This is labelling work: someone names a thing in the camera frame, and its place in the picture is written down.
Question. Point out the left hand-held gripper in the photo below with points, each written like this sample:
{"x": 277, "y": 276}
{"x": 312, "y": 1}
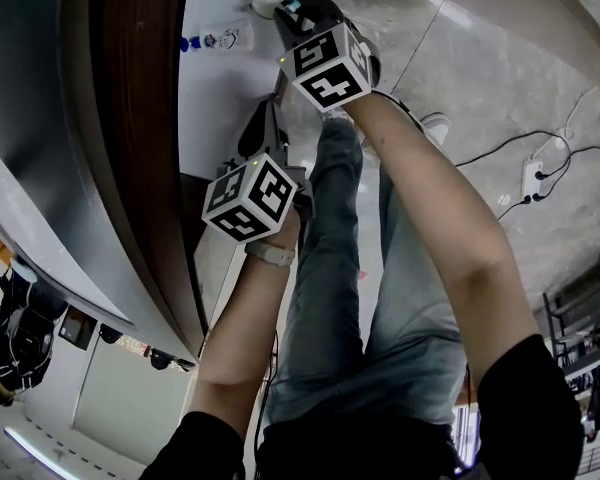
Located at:
{"x": 250, "y": 198}

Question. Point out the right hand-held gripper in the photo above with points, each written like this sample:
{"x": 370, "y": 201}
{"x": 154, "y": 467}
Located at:
{"x": 330, "y": 68}

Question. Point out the blue capped tube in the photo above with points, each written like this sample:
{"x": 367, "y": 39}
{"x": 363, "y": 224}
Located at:
{"x": 225, "y": 38}

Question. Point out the person's right forearm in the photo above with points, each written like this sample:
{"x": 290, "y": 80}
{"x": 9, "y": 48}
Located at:
{"x": 445, "y": 228}

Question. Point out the person's left forearm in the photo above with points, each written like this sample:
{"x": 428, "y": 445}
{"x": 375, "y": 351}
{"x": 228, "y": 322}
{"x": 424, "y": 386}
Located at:
{"x": 240, "y": 338}

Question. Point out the white sink basin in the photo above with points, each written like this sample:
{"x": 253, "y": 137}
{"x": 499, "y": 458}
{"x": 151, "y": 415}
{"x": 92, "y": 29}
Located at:
{"x": 40, "y": 238}

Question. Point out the white wristband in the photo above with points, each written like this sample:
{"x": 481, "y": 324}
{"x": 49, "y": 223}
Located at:
{"x": 270, "y": 254}

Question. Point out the wooden vanity cabinet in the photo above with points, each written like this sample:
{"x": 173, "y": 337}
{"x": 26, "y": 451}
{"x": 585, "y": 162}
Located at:
{"x": 140, "y": 118}

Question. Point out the person's right white shoe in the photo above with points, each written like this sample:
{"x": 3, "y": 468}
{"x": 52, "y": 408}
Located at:
{"x": 436, "y": 127}

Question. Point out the person's grey jeans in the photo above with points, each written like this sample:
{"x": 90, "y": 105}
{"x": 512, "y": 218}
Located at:
{"x": 340, "y": 293}

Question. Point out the white power strip with plugs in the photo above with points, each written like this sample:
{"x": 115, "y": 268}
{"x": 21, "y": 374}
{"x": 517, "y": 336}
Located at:
{"x": 532, "y": 173}

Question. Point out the person's black shirt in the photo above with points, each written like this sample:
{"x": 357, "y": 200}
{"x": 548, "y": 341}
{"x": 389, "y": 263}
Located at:
{"x": 380, "y": 448}

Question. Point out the black metal rack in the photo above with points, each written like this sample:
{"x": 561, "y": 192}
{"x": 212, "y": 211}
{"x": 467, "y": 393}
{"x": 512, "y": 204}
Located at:
{"x": 580, "y": 308}

